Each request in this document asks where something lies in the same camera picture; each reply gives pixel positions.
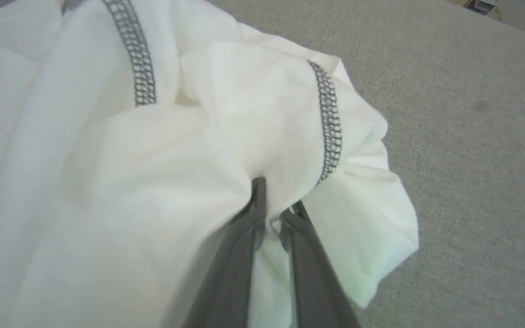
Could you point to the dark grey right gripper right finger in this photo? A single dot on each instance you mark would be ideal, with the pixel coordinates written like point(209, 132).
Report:
point(315, 282)

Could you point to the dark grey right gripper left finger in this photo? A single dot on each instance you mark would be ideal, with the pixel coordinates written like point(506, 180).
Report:
point(230, 273)

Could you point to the white garment with grey stitching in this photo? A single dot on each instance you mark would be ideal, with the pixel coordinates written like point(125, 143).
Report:
point(130, 182)

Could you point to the grey fabric sofa surface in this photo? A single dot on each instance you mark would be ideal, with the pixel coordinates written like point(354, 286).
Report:
point(472, 182)

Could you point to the wooden furniture piece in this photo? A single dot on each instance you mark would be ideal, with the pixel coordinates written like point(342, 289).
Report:
point(479, 7)

